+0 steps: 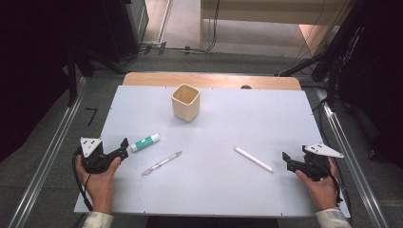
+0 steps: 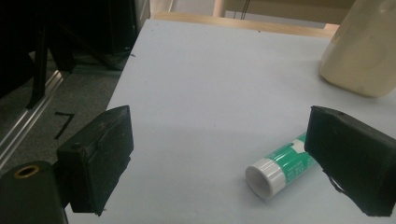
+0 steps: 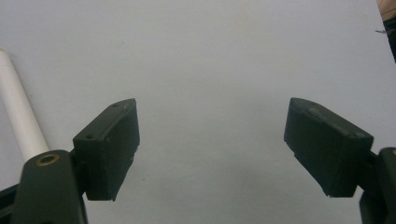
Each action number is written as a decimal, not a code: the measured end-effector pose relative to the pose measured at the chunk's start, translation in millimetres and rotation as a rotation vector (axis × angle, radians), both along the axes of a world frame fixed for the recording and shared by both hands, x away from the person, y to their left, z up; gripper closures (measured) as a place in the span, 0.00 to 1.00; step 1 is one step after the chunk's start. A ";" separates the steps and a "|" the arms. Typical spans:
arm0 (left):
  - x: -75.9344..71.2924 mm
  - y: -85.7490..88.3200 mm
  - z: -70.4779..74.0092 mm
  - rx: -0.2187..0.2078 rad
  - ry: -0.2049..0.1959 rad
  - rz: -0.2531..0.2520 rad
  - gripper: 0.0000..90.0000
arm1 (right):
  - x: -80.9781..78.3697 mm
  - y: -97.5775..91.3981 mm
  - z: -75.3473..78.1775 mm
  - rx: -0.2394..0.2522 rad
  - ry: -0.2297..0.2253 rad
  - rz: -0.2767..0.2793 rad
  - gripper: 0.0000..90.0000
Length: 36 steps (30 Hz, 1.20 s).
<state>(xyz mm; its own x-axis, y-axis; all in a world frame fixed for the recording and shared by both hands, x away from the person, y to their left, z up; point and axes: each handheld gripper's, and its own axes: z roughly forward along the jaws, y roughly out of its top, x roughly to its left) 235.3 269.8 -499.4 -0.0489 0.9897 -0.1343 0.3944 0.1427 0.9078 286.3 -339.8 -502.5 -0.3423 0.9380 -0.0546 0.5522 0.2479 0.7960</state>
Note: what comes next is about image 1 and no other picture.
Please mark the wooden table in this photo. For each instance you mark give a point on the wooden table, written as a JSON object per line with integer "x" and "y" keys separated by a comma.
{"x": 209, "y": 80}

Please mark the white pen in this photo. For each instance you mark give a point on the white pen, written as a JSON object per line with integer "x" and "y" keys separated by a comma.
{"x": 253, "y": 159}

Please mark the aluminium rail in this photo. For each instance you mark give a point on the aluminium rail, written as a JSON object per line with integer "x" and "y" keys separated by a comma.
{"x": 47, "y": 161}
{"x": 351, "y": 164}

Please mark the black tripod stand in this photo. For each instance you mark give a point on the black tripod stand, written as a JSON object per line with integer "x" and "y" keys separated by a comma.
{"x": 332, "y": 66}

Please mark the person's right hand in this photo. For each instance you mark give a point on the person's right hand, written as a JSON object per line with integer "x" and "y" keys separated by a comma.
{"x": 320, "y": 193}

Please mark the white board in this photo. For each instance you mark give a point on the white board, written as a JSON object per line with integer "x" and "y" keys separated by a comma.
{"x": 215, "y": 190}

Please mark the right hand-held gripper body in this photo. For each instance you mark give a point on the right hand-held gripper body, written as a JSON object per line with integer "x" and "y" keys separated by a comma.
{"x": 313, "y": 166}

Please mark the person's left hand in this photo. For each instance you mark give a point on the person's left hand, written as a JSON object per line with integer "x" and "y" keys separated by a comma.
{"x": 99, "y": 186}

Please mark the black cabinet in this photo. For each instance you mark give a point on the black cabinet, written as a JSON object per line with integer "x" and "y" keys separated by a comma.
{"x": 126, "y": 25}

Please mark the beige square cup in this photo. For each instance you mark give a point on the beige square cup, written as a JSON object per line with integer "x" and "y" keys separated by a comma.
{"x": 186, "y": 103}

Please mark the green and white glue stick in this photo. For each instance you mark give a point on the green and white glue stick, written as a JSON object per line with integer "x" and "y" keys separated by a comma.
{"x": 145, "y": 142}

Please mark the person's dark lap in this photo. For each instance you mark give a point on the person's dark lap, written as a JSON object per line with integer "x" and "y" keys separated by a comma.
{"x": 212, "y": 222}

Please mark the black metal stand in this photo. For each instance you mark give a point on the black metal stand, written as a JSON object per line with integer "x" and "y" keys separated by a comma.
{"x": 72, "y": 79}

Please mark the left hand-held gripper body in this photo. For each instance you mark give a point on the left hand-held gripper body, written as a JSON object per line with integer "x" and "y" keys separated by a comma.
{"x": 92, "y": 158}

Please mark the light wooden furniture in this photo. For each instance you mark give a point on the light wooden furniture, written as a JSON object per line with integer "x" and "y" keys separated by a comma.
{"x": 272, "y": 11}

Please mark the clear plastic pen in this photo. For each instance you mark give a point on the clear plastic pen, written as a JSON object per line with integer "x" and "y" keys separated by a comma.
{"x": 161, "y": 163}

